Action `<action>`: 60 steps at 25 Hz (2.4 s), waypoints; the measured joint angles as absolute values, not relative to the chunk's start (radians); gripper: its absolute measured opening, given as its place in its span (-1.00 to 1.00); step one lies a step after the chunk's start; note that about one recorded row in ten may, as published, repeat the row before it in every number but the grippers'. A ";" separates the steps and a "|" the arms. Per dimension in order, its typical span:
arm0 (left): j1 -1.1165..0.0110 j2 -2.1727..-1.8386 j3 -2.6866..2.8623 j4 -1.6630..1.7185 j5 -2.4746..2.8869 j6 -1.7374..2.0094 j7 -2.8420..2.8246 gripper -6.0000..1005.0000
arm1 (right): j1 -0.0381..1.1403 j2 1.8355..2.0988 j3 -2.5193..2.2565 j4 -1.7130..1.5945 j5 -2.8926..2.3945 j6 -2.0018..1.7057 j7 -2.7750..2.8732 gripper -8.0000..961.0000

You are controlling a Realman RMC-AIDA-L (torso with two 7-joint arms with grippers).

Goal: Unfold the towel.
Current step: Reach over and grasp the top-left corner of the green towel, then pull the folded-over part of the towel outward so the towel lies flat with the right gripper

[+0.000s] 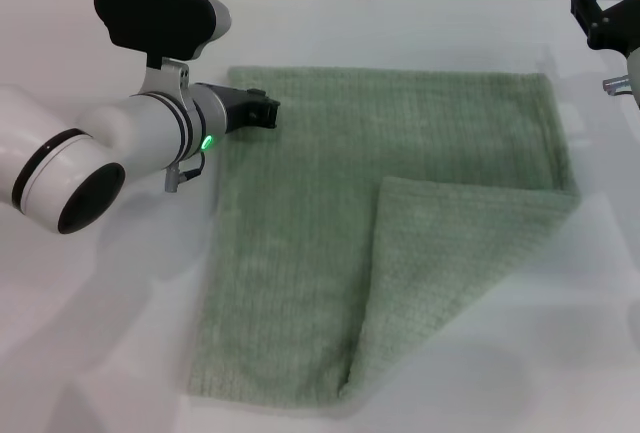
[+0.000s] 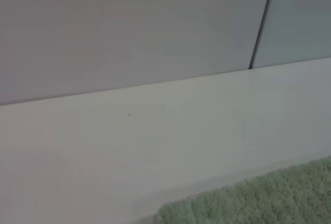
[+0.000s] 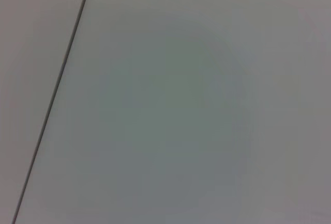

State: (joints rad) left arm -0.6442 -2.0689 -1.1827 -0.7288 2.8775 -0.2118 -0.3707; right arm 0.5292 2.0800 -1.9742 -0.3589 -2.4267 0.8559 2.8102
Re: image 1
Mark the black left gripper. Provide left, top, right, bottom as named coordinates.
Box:
left=197, top=82, right=281, bottom=130

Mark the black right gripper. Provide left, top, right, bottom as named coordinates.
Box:
left=570, top=0, right=640, bottom=53

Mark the green ribbed towel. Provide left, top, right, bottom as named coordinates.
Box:
left=185, top=66, right=582, bottom=402

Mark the right wrist cable with plug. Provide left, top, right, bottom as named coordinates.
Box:
left=602, top=75, right=634, bottom=97

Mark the wrist cable with plug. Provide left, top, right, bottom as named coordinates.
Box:
left=602, top=75, right=634, bottom=97
left=164, top=150, right=206, bottom=193

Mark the left wrist cable with plug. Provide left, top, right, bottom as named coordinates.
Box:
left=164, top=150, right=206, bottom=193

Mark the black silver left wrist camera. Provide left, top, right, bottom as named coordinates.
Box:
left=93, top=0, right=232, bottom=104

